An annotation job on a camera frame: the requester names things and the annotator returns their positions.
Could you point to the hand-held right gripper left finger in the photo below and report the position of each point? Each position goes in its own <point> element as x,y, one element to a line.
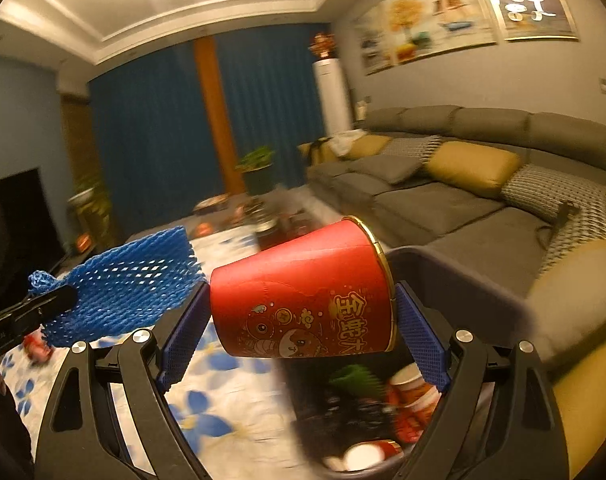
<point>188,330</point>

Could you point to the green foam net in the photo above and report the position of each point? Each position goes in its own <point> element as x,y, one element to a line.
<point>358,382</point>

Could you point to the plant shelf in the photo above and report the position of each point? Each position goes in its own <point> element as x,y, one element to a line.
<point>90,210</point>

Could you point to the white standing air conditioner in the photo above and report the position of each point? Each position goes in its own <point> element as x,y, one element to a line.
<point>333,95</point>

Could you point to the grey sofa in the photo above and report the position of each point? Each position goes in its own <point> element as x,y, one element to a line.
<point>433,210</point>

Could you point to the coffee table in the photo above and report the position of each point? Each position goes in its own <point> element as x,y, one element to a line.
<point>233,207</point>

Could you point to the blue foam net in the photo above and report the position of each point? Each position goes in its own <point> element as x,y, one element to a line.
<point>123,290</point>

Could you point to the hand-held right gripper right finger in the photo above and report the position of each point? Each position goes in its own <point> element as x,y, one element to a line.
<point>425,342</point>

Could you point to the white red printed cup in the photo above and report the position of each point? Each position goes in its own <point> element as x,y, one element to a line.
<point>415,400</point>

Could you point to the small red paper cup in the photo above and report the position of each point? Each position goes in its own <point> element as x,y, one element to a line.
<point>368,455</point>

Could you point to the large red paper cup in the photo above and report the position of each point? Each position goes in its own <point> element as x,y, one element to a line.
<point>308,300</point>

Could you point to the blue floral blanket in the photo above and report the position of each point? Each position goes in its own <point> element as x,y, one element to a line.
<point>223,400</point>

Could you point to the red packet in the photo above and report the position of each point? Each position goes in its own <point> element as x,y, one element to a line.
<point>38,347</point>

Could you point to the large patterned cushion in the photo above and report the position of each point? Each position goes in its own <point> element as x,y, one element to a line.
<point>548,190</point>

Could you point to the potted plant on stand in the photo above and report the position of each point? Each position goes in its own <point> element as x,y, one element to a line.
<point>257,167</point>

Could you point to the grey trash bin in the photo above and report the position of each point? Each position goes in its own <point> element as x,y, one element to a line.
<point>483,290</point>

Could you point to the red gold ornament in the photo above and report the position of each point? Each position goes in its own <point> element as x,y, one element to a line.
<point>322,45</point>

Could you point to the yellow tree painting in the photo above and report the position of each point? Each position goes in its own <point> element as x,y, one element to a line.
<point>433,15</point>

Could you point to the small orange box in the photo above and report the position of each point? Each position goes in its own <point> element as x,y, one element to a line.
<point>84,242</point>

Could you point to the small patterned cushion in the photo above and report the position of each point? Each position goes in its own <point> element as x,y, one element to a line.
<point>415,147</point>

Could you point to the black television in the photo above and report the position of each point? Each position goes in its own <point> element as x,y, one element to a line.
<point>18,240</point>

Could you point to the small landscape painting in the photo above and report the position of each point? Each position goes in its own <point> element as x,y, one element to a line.
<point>373,45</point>

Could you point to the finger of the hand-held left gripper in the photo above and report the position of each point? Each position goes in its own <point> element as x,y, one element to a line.
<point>53,302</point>

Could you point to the blue curtain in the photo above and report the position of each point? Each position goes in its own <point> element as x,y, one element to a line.
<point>153,130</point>
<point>273,100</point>

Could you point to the white cloth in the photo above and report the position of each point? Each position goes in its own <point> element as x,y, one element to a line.
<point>347,141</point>

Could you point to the small yellow cushion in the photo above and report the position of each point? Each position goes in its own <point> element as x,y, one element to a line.
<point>367,147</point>

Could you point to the framed pale painting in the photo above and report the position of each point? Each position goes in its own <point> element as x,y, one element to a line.
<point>530,0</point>

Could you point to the orange curtain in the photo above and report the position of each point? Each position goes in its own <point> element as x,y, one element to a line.
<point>218,115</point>

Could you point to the grey cushion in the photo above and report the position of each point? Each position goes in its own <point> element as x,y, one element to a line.
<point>388,167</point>

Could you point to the large yellow cushion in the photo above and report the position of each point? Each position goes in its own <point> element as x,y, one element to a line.
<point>473,167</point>

